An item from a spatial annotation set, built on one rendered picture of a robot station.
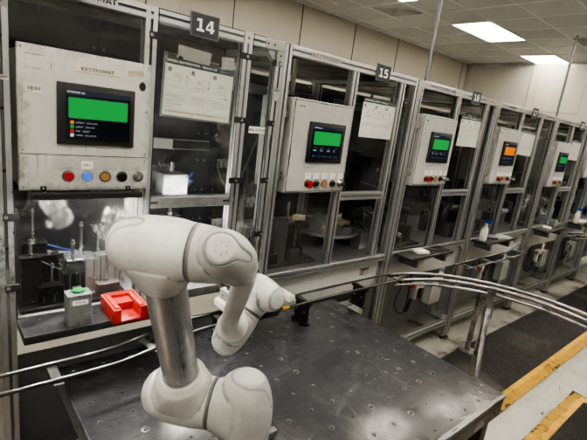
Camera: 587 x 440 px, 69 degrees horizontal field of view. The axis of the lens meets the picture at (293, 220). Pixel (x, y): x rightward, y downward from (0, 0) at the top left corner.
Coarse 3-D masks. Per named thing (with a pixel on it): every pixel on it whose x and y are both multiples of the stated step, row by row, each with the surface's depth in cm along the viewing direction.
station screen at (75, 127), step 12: (72, 96) 139; (84, 96) 142; (96, 96) 144; (108, 96) 146; (120, 96) 149; (72, 120) 141; (84, 120) 144; (96, 120) 146; (108, 120) 149; (72, 132) 142; (84, 132) 144; (96, 132) 147; (108, 132) 150; (120, 132) 152
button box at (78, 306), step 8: (88, 288) 154; (72, 296) 146; (80, 296) 148; (88, 296) 150; (72, 304) 147; (80, 304) 149; (88, 304) 150; (72, 312) 147; (80, 312) 149; (88, 312) 151; (64, 320) 152; (72, 320) 148; (80, 320) 150; (88, 320) 152
